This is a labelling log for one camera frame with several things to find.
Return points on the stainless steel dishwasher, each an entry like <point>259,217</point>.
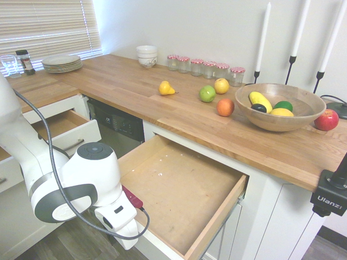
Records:
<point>124,135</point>

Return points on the white window blinds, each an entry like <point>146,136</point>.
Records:
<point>54,27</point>

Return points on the glass jar red checked lid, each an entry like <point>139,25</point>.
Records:
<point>197,68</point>
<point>209,71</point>
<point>172,63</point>
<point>222,70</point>
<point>183,65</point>
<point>237,77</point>

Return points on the red apple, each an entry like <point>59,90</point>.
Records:
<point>326,120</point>

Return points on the green lime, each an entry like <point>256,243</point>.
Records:
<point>283,105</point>

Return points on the black round stand base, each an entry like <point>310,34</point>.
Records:
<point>340,111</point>

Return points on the orange fruit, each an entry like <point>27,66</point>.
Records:
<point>225,107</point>

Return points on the large white wooden drawer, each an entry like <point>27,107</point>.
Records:
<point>184,189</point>

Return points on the black Ulanzi camera clamp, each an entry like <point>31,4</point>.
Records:
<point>328,200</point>

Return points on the large wooden bowl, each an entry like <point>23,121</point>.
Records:
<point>279,124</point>

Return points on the black candle holder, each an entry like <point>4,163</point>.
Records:
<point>256,75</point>
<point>320,75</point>
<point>292,61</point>

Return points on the stack of grey plates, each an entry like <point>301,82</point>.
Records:
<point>62,63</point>

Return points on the yellow apple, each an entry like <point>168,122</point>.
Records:
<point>221,86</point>

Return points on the white corner cabinet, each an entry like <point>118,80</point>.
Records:
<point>13,233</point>

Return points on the clear drinking glass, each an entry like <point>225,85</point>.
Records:
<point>9,66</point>

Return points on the spice jar black lid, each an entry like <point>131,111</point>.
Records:
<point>25,62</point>

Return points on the yellow pear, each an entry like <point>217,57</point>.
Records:
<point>166,88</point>

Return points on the plain white bowl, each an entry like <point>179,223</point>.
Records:
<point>146,50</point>

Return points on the black avocado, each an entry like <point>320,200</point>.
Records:
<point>259,108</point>

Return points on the green apple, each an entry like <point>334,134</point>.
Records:
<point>207,94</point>

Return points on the small white wooden drawer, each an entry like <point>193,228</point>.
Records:
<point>81,132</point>

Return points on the tall white candle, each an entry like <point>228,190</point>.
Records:
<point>263,38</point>
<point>331,40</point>
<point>300,29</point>

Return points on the yellow banana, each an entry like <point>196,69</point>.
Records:
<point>260,100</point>

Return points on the white bowl with pattern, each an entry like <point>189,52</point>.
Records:
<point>147,61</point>

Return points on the yellow lemon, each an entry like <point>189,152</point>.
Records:
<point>282,112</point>

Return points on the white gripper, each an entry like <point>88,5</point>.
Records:
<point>119,219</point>

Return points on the black stand pole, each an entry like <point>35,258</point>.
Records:
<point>342,170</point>

